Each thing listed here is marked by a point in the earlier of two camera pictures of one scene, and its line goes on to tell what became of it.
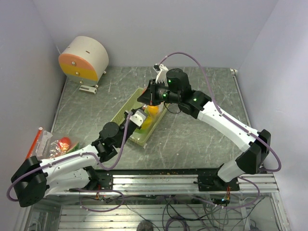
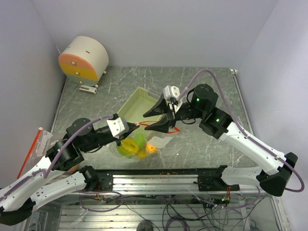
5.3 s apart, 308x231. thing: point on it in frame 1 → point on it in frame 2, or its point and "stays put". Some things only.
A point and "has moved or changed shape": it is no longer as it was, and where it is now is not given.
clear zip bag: [153, 112] has moved or changed shape
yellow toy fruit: [147, 123] → [142, 154]
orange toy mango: [153, 109] has moved or changed shape
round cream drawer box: [84, 60] stays put
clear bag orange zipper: [46, 145] stays put
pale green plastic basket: [147, 116] stays put
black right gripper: [148, 96] → [160, 108]
